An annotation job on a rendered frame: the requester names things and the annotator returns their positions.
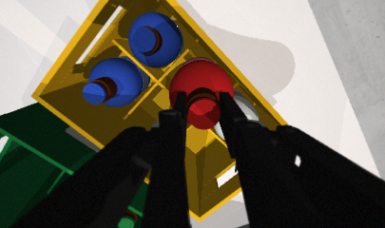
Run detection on white bottle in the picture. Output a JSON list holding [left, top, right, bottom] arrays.
[[214, 89, 259, 139]]

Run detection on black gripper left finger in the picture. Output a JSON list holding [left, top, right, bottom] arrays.
[[10, 92, 192, 228]]

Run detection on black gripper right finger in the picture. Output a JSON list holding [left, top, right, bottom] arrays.
[[219, 92, 385, 228]]

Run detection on green divided crate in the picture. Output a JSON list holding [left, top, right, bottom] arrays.
[[0, 103, 148, 228]]

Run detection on yellow divided crate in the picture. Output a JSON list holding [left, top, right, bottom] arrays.
[[31, 0, 285, 202]]

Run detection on blue bottle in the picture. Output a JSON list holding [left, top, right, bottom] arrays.
[[128, 12, 183, 67], [83, 56, 150, 107]]

